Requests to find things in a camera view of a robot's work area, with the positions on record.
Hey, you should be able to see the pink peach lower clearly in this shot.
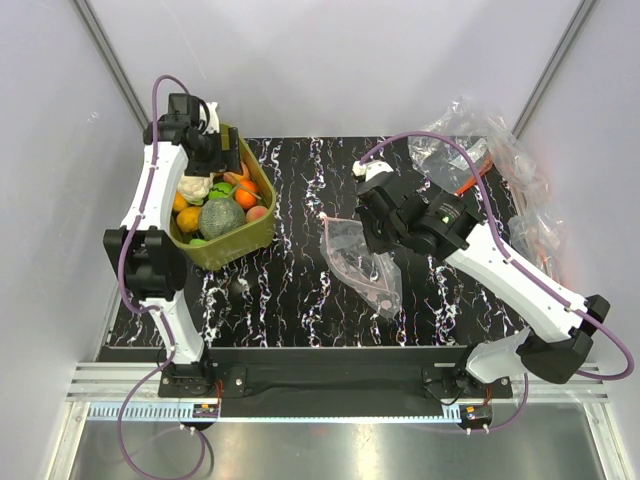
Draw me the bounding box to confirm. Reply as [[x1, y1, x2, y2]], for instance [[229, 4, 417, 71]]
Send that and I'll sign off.
[[246, 205, 269, 223]]

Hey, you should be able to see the yellow mango toy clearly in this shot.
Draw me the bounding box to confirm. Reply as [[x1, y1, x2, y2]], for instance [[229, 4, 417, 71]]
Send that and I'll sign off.
[[172, 192, 190, 213]]

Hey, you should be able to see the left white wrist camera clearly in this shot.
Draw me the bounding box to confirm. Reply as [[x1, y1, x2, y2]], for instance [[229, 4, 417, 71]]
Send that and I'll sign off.
[[198, 99, 220, 134]]

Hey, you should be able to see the black marble pattern mat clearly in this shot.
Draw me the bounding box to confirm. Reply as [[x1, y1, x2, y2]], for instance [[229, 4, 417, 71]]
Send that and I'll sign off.
[[97, 136, 576, 364]]

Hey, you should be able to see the pink peach upper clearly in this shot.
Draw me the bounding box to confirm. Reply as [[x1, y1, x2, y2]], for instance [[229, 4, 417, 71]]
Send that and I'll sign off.
[[223, 162, 251, 185]]

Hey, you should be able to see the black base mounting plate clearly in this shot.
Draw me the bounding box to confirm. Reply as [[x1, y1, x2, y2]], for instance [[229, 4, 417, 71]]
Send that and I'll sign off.
[[159, 346, 512, 400]]

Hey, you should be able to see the green netted melon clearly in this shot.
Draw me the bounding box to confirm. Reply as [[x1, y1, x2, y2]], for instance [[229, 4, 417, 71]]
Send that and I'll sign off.
[[199, 198, 246, 240]]

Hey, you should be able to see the green striped watermelon toy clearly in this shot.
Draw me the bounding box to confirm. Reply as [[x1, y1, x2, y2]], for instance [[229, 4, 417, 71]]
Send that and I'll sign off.
[[208, 182, 235, 200]]

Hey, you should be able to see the aluminium frame rail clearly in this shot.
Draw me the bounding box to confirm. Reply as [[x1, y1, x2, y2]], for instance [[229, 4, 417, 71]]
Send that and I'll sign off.
[[66, 363, 607, 416]]

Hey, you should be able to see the clear zip top bag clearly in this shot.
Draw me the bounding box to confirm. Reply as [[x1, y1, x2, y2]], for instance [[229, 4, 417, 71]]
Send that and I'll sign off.
[[319, 212, 402, 319]]

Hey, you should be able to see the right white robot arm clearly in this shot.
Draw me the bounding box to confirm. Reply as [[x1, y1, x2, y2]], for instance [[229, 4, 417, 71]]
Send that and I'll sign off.
[[356, 171, 608, 397]]

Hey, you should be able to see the white cauliflower toy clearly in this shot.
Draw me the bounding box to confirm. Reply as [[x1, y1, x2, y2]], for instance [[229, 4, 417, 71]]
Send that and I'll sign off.
[[177, 174, 214, 205]]

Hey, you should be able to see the pile of clear bags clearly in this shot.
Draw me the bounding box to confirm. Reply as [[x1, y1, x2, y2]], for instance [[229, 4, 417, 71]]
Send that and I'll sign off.
[[408, 97, 565, 280]]

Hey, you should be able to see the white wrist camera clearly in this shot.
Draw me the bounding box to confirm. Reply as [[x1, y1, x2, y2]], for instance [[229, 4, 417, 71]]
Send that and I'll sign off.
[[352, 160, 394, 183], [198, 99, 220, 134]]

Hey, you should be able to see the orange fruit toy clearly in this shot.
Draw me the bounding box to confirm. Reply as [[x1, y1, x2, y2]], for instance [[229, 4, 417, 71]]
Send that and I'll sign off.
[[235, 181, 259, 210]]

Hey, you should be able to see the pink peach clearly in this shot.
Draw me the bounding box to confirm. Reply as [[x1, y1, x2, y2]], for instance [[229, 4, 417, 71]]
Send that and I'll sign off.
[[223, 162, 251, 185], [246, 205, 269, 223]]

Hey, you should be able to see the olive green plastic bin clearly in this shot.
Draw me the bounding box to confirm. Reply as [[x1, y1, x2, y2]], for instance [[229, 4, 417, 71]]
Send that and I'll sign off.
[[170, 124, 276, 271]]

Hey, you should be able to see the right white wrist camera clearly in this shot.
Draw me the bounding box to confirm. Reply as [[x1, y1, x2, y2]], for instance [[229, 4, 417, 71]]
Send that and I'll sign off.
[[352, 160, 394, 183]]

